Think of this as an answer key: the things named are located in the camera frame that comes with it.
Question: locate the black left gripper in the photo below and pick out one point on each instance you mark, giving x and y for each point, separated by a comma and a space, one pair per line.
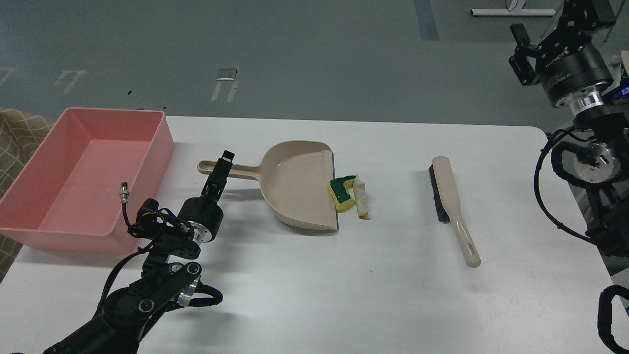
203, 212

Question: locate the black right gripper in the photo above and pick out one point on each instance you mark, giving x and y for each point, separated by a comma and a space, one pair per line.
571, 62

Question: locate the beige plastic dustpan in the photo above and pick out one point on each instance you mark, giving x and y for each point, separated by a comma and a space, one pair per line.
293, 177

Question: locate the yellow green sponge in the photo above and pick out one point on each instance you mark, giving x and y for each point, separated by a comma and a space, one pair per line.
338, 189

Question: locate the beige hand brush black bristles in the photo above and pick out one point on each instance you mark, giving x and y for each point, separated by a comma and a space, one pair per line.
448, 208

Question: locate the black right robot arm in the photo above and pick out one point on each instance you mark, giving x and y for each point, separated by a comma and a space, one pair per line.
593, 153

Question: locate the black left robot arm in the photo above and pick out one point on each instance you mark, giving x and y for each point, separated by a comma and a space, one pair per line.
160, 277

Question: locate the pink plastic bin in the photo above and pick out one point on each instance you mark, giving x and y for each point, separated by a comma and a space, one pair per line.
67, 196

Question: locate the white desk base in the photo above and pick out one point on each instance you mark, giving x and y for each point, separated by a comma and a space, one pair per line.
516, 8

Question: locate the beige checkered cloth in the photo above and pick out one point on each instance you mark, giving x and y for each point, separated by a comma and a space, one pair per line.
21, 133

